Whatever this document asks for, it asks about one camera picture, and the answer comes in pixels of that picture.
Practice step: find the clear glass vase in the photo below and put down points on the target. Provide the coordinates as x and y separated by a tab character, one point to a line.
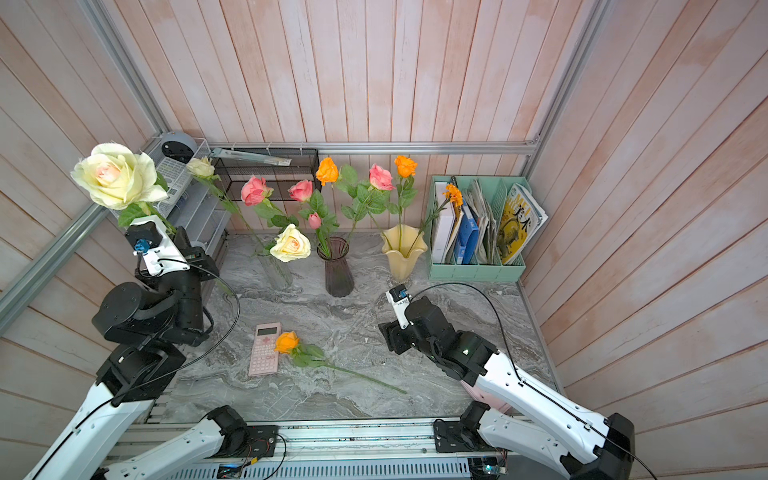
277	273

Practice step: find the white binder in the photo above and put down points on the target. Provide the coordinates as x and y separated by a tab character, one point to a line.
443	223

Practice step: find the round grey speaker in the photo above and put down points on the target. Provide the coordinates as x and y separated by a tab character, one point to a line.
178	146

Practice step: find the yellow orange rose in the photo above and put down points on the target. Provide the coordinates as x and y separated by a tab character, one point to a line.
327	172

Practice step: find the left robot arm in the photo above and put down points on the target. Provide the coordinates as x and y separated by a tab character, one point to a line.
150	319

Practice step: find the pink case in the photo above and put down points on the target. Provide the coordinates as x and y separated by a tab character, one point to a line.
491	399

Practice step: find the pink tulip bud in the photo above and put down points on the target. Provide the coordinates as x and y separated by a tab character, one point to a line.
316	223

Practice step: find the large pink rose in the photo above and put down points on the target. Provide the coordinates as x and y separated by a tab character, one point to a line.
257	194

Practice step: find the blue folder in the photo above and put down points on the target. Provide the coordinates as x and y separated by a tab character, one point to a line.
467	237

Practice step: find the dark purple glass vase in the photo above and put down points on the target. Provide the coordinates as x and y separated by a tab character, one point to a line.
339	281

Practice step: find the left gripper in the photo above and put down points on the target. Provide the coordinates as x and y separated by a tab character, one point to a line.
201	259

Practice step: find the orange marigold flower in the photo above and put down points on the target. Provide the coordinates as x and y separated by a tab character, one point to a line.
457	199

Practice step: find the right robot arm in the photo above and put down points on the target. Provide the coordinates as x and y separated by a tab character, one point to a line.
569	439

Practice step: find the pink calculator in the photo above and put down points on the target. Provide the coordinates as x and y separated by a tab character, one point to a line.
264	358

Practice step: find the yellow ruffled vase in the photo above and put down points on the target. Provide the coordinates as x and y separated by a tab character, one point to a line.
401	267

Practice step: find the white desk calculator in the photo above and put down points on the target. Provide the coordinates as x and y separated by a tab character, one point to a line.
177	178

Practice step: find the small pink rose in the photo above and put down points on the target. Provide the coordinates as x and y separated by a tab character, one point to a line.
312	201

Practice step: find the black wire basket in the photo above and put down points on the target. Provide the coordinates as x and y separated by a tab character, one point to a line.
280	167

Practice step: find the yellow cover magazine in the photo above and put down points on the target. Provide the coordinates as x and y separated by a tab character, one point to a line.
521	218

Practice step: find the white wire shelf rack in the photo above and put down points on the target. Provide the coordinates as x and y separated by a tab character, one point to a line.
197	211

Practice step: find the orange rose on table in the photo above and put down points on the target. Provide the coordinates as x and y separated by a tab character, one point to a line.
311	356

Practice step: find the mint green file organizer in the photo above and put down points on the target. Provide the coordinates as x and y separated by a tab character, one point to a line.
482	240

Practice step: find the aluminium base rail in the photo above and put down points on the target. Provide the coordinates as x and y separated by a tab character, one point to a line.
379	449

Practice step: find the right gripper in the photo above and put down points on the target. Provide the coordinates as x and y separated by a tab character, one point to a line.
394	334

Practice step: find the small cream rose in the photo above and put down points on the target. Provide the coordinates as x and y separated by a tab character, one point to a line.
203	172

